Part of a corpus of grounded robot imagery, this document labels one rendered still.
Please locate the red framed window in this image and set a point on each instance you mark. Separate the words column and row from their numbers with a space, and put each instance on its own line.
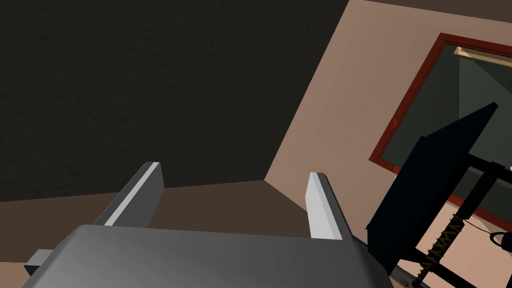
column 430, row 102

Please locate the black floor lamp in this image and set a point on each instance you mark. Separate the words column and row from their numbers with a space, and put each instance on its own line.
column 428, row 192

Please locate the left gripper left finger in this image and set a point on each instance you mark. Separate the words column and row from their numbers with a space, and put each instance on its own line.
column 136, row 200

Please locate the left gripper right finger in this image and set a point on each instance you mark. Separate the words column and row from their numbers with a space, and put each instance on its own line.
column 323, row 212

